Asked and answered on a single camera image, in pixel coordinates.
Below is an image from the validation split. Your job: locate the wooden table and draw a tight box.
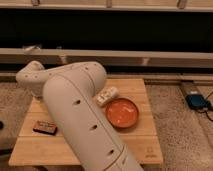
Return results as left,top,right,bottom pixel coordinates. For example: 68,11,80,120
9,79,163,166

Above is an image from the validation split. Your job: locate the black cable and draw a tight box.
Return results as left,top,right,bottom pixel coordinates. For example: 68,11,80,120
196,91,213,122

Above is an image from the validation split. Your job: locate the blue device on floor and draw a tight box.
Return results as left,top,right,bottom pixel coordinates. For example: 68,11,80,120
186,94,207,110

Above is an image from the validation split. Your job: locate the orange bowl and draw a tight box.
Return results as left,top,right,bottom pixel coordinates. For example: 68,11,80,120
105,98,139,128

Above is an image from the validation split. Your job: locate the dark brown box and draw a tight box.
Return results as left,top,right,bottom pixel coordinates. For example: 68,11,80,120
33,121,57,135

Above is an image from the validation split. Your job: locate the grey metal rail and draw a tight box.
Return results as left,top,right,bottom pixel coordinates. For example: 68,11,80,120
0,48,213,68

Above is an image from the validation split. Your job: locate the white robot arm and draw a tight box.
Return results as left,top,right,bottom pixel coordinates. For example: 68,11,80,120
16,61,144,171

